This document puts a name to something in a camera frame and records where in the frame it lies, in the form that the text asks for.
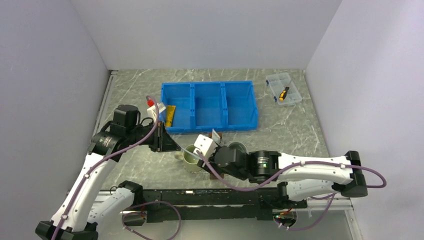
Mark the grey ceramic mug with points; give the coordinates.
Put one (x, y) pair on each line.
(238, 146)

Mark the yellow black screwdriver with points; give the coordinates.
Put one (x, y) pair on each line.
(284, 94)

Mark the green ceramic mug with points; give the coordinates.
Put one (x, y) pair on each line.
(189, 163)

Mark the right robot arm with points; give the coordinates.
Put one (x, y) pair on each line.
(301, 176)

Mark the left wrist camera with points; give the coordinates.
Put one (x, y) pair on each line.
(155, 109)

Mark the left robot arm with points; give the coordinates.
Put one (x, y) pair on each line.
(78, 218)

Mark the yellow toothpaste tube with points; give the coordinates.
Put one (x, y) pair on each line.
(170, 112)

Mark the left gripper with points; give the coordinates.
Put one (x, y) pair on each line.
(162, 140)

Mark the blue three-compartment bin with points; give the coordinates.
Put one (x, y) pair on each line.
(200, 107)

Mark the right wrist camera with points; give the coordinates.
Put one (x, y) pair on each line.
(205, 145)

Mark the clear holder with wooden ends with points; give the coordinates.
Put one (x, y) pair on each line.
(211, 175)

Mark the light blue toothbrush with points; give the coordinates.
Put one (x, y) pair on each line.
(191, 153)

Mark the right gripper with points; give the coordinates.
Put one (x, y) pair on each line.
(211, 160)

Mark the white toothpaste tube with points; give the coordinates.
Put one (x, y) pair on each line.
(216, 137)

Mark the clear plastic organizer box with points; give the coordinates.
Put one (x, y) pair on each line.
(277, 83)

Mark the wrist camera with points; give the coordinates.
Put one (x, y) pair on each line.
(205, 145)
(155, 109)

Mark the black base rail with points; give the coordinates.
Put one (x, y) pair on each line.
(161, 205)

